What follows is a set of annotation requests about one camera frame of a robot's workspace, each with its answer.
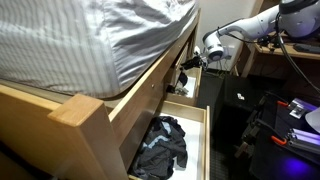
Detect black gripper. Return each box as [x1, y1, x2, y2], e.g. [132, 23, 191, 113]
[181, 53, 211, 72]

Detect black cloth bundle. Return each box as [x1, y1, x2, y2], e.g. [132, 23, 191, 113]
[177, 70, 189, 88]

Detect pale grey cloth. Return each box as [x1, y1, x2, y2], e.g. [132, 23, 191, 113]
[173, 84, 190, 97]

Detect black computer tower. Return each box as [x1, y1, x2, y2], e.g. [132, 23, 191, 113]
[221, 74, 266, 113]

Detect wooden desk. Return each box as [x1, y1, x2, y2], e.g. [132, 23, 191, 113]
[240, 31, 320, 79]

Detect black headphones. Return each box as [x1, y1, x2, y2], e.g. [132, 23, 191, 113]
[257, 34, 272, 48]

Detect black garment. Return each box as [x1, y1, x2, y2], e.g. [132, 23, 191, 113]
[151, 115, 189, 169]

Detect light blue cloth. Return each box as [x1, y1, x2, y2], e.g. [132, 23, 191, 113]
[142, 121, 172, 150]

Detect black desk gadget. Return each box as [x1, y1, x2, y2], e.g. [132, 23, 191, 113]
[271, 36, 284, 49]

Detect dark grey garment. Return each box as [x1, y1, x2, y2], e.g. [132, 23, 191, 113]
[131, 133, 183, 180]

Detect mattress with grey sheet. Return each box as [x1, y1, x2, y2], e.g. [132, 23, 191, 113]
[0, 0, 200, 98]

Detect black keyboard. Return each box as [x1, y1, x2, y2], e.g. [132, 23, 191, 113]
[293, 43, 320, 54]

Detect black equipment with blue light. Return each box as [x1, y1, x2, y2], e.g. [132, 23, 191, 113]
[234, 88, 320, 180]

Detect white wall adapter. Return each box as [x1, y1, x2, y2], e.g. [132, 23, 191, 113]
[223, 46, 236, 61]

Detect black clamp orange handle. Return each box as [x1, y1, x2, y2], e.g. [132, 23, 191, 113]
[261, 88, 290, 108]
[254, 118, 288, 147]

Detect aluminium extrusion rail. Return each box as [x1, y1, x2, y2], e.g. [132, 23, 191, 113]
[285, 128, 320, 155]
[287, 97, 319, 120]

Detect wooden bed frame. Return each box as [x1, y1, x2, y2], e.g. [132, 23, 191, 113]
[0, 8, 203, 180]

